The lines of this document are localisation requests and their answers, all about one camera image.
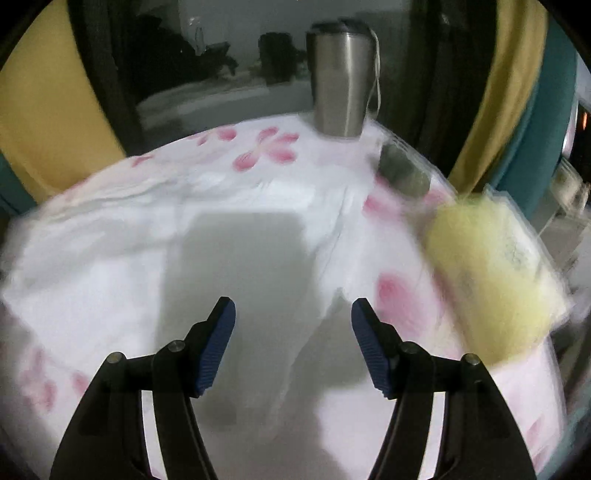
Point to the yellow curtain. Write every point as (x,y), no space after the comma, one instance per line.
(498,97)
(44,115)

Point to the stainless steel tumbler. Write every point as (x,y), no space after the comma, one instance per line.
(341,78)

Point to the teal curtain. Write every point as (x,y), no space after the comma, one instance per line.
(540,129)
(7,187)

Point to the pink floral bed sheet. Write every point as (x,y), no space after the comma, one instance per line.
(272,143)

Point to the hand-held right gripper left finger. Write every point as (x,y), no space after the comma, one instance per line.
(214,344)

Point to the white collared shirt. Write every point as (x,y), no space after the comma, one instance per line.
(152,258)

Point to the yellow soft packet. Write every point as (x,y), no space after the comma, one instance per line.
(489,277)

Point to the small grey box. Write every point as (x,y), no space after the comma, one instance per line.
(402,170)

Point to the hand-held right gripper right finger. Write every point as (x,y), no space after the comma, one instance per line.
(371,344)

